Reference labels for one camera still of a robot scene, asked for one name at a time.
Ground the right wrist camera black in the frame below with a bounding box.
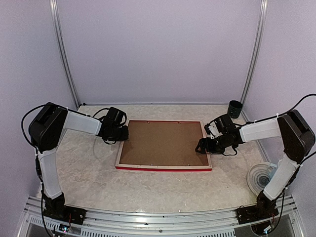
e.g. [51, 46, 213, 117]
[204, 122, 220, 139]

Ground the left aluminium corner post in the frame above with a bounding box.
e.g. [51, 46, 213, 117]
[49, 0, 80, 109]

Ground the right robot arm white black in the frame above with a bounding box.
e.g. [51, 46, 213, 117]
[195, 110, 316, 219]

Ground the wooden photo frame red edge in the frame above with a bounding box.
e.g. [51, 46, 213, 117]
[115, 119, 213, 172]

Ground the aluminium corner post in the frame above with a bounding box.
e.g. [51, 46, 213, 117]
[240, 0, 269, 105]
[49, 0, 80, 109]

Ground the dark green cup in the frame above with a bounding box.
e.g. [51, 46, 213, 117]
[227, 100, 243, 119]

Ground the right aluminium corner post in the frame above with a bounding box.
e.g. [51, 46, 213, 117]
[240, 0, 269, 105]

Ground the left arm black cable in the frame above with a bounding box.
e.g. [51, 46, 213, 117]
[21, 105, 47, 149]

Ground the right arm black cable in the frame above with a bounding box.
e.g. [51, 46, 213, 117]
[254, 93, 316, 124]

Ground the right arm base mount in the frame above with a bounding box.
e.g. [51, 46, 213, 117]
[236, 205, 279, 225]

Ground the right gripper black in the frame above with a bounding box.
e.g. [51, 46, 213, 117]
[195, 133, 233, 155]

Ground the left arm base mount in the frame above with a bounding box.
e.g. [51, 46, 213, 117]
[43, 205, 86, 225]

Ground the aluminium front rail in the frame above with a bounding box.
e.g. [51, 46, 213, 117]
[17, 195, 304, 237]

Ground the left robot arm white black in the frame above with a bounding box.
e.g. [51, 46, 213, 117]
[29, 102, 129, 200]

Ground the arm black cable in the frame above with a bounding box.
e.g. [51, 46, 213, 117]
[254, 93, 316, 124]
[21, 105, 47, 149]

